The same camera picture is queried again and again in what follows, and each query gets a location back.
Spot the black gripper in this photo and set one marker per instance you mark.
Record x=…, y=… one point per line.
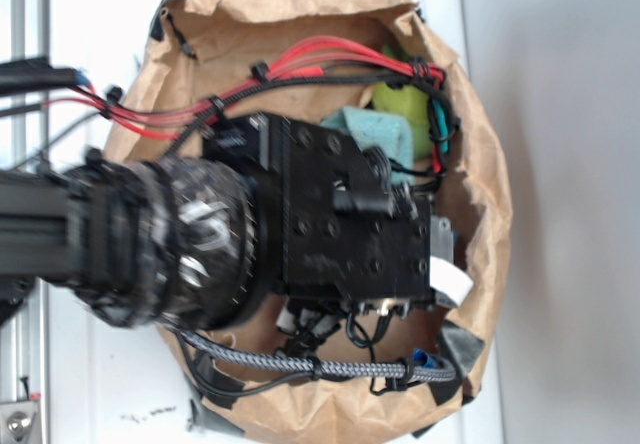
x=331, y=225

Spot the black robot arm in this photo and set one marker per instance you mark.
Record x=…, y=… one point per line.
x=171, y=241

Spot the light blue microfiber cloth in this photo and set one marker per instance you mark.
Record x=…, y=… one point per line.
x=391, y=132

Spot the green plush toy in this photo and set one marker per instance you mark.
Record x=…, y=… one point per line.
x=410, y=103

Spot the brown paper bag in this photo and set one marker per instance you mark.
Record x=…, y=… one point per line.
x=201, y=47

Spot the aluminium frame rail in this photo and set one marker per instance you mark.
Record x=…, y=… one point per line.
x=24, y=366

